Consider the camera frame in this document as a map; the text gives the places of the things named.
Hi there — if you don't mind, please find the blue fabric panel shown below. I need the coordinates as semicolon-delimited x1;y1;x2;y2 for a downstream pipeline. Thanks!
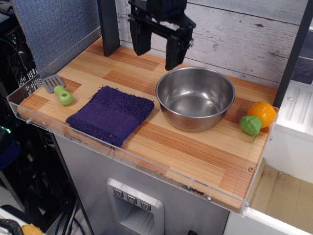
11;0;100;76

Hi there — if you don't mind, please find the stainless steel pot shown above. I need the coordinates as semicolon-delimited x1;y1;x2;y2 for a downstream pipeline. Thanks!
156;67;235;132

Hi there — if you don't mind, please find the white toy sink unit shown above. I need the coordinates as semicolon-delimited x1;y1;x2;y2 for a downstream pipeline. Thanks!
224;81;313;235

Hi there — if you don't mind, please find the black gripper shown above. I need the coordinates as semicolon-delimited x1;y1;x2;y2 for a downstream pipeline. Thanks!
128;0;196;71

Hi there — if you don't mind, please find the dark grey post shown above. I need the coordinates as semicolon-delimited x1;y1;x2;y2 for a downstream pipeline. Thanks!
97;0;120;57
273;0;313;108

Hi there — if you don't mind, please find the purple cloth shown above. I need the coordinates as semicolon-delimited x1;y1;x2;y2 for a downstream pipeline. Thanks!
66;86;155;147

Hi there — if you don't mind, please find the clear acrylic guard rail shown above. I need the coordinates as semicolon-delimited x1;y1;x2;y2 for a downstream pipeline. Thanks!
7;39;277;213

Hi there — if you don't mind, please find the orange toy pepper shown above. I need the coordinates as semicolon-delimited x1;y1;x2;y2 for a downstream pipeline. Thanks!
247;101;276;128

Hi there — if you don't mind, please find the dark grey left post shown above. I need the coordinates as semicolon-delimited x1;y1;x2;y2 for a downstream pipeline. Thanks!
97;0;120;57

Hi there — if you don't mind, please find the green toy vegetable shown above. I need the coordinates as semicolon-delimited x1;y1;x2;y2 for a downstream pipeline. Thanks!
239;115;263;136

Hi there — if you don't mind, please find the dark grey right post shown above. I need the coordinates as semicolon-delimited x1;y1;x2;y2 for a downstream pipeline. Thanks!
273;0;313;108

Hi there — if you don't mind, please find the black plastic crate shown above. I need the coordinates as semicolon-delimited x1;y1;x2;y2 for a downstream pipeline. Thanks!
0;26;38;87

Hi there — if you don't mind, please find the silver toy fridge cabinet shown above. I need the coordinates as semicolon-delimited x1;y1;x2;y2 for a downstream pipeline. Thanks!
56;137;229;235

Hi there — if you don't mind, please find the grey spatula green handle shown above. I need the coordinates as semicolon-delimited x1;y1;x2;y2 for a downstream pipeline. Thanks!
41;74;73;106

